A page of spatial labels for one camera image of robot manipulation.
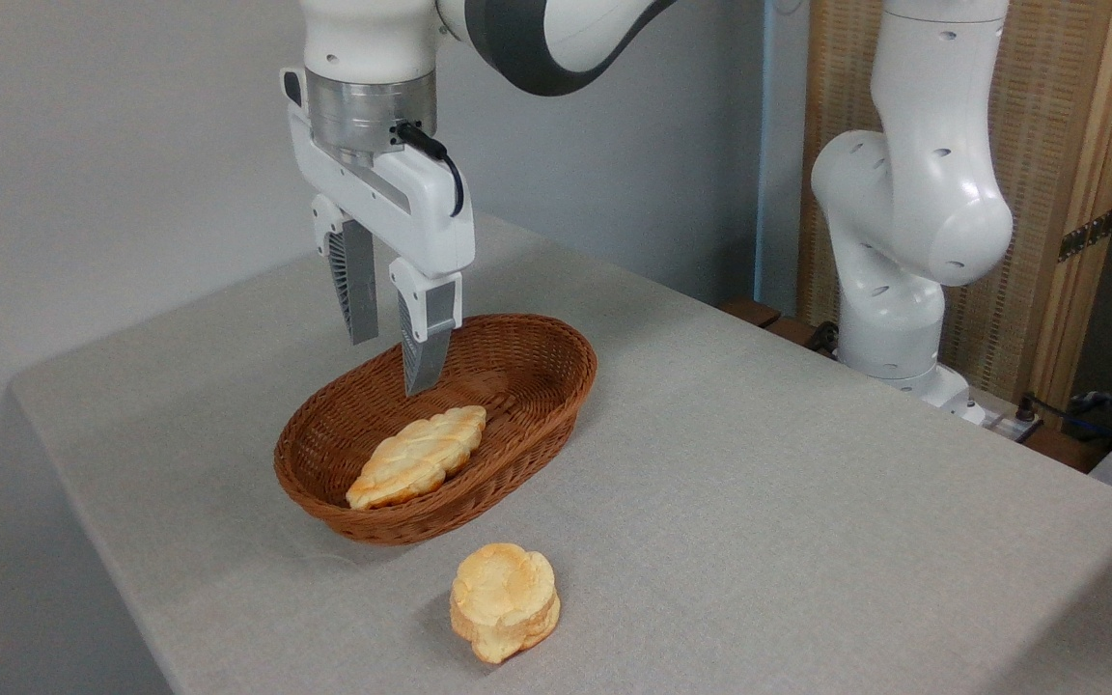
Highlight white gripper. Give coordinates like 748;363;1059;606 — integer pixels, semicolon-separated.
280;67;476;398

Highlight round flower-shaped bread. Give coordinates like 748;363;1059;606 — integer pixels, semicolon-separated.
449;542;562;665

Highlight brown oval wicker basket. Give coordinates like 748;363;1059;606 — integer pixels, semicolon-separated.
273;313;598;547

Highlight long braided bread loaf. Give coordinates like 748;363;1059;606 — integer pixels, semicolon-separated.
346;405;487;511

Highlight white power strip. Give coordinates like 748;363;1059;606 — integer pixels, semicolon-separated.
984;409;1045;445

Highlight wooden woven folding screen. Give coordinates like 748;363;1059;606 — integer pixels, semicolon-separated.
797;0;1112;418

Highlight dark metal screen hinge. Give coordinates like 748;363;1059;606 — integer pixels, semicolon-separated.
1057;207;1112;264

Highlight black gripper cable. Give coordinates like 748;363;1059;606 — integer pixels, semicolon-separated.
394;121;466;219

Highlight black and blue cables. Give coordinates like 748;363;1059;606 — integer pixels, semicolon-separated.
1017;389;1112;457

